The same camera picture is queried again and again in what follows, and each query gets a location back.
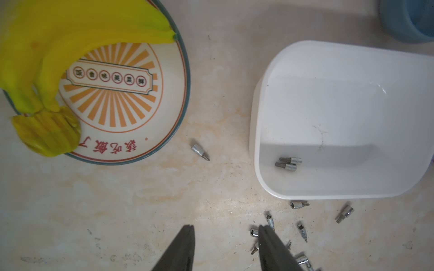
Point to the white plastic storage box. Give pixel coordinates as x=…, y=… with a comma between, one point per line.
x=360, y=118

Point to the sunburst patterned plate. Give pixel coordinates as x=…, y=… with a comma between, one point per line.
x=129, y=98

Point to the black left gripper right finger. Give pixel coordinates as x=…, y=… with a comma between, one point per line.
x=273, y=254

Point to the silver bit cluster centre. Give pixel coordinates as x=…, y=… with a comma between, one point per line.
x=302, y=231

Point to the silver bit cluster left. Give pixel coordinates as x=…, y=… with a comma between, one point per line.
x=254, y=233

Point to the silver bit cluster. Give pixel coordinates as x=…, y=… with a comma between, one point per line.
x=270, y=220
x=298, y=204
x=254, y=233
x=302, y=231

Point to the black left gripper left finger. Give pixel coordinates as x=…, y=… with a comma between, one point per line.
x=179, y=255

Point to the blue ceramic bowl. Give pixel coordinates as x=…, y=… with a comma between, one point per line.
x=411, y=22

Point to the yellow banana bunch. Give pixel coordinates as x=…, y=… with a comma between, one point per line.
x=40, y=40

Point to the silver bit cluster upper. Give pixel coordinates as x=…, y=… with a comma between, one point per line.
x=270, y=220

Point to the silver bit cluster crossed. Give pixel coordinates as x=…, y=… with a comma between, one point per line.
x=255, y=249

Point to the silver bit top cluster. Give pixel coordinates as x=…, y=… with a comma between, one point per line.
x=298, y=204

